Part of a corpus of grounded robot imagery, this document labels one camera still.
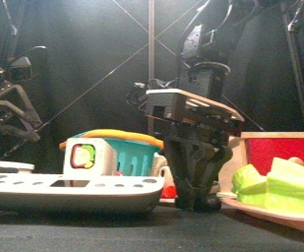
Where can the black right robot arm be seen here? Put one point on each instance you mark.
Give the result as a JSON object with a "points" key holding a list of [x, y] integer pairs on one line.
{"points": [[203, 78]]}

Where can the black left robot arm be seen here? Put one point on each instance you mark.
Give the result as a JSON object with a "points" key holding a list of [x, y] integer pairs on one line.
{"points": [[39, 57]]}

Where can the green toy lettuce piece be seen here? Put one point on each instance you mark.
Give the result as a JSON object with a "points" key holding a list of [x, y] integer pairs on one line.
{"points": [[248, 187]]}

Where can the teal basket orange rim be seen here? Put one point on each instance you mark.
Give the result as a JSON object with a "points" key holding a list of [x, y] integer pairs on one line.
{"points": [[137, 157]]}

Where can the toy toaster box red side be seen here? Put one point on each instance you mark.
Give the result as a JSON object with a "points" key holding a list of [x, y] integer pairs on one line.
{"points": [[281, 151]]}

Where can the white toy cube coloured window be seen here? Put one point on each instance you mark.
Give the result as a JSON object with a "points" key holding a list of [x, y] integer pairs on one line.
{"points": [[88, 157]]}

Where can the pink cutting board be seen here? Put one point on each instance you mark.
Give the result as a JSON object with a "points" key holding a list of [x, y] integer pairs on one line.
{"points": [[264, 214]]}

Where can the yellow-green toy vegetable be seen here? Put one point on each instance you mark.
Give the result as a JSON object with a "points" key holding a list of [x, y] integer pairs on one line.
{"points": [[294, 192]]}

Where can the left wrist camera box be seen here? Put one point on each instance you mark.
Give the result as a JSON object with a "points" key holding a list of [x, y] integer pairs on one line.
{"points": [[20, 69]]}

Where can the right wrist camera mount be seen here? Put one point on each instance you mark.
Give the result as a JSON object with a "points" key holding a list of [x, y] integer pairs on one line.
{"points": [[171, 98]]}

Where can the metal frame post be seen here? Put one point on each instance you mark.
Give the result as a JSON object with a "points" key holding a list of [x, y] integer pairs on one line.
{"points": [[296, 75], [150, 32]]}

